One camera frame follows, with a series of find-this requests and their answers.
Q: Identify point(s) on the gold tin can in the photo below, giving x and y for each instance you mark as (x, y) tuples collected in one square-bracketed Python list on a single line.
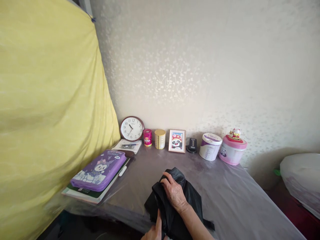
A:
[(160, 139)]

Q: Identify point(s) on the person's left fingers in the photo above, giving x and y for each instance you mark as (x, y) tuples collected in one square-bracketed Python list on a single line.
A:
[(158, 218)]

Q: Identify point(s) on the white plastic bag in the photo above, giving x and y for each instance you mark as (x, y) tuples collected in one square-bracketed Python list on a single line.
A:
[(301, 180)]

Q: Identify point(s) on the dark pen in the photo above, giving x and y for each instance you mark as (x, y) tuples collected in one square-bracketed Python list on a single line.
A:
[(130, 144)]

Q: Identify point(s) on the blue clip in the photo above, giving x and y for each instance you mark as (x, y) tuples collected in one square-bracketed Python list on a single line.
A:
[(93, 19)]

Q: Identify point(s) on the white and purple tin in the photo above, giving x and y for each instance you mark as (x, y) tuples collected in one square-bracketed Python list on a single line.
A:
[(210, 147)]

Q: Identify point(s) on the round brown wall clock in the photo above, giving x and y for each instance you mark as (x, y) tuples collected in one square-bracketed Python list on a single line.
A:
[(132, 128)]

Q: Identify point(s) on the small pink can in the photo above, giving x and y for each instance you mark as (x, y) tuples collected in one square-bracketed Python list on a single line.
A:
[(147, 138)]

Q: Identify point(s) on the person's right index finger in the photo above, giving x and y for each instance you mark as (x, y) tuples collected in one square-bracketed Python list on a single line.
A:
[(169, 176)]

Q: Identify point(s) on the lucky cat figurine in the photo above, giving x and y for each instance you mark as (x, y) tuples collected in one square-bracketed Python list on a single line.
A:
[(235, 134)]

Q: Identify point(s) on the brown round object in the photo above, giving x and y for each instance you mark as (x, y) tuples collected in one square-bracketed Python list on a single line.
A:
[(129, 154)]

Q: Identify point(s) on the light green book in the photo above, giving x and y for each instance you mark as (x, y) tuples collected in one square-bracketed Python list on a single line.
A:
[(82, 197)]

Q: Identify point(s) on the black plastic bag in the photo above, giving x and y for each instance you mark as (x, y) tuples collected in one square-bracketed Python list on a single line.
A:
[(185, 180)]

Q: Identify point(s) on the white notebook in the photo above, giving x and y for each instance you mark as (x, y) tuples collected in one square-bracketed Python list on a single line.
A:
[(135, 149)]

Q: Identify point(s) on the yellow cloth sheet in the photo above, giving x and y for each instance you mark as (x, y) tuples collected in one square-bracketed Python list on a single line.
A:
[(50, 112)]

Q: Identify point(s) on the white marker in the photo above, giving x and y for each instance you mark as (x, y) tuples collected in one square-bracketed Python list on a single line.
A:
[(122, 171)]

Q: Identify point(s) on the purple cartoon pencil case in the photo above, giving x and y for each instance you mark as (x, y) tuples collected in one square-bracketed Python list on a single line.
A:
[(100, 170)]

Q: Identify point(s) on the beaded hair clip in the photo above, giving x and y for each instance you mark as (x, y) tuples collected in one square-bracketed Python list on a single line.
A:
[(128, 147)]

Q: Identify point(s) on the person's left hand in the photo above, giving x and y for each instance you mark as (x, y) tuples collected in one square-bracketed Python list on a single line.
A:
[(153, 231)]

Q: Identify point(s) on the pink round tin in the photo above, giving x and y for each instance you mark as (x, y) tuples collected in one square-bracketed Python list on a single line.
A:
[(231, 152)]

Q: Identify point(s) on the black phone stand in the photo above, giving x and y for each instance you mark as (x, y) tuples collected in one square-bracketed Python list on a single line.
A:
[(192, 145)]

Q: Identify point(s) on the panda picture frame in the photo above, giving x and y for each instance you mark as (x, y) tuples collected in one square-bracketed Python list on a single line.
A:
[(177, 141)]

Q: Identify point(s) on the clear plastic table cover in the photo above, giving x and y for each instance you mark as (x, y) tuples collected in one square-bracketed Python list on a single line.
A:
[(225, 190)]

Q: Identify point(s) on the person's right hand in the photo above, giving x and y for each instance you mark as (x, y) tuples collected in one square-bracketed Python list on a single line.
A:
[(176, 193)]

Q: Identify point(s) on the person's right thumb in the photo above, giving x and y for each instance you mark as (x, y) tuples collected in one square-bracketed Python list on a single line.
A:
[(165, 184)]

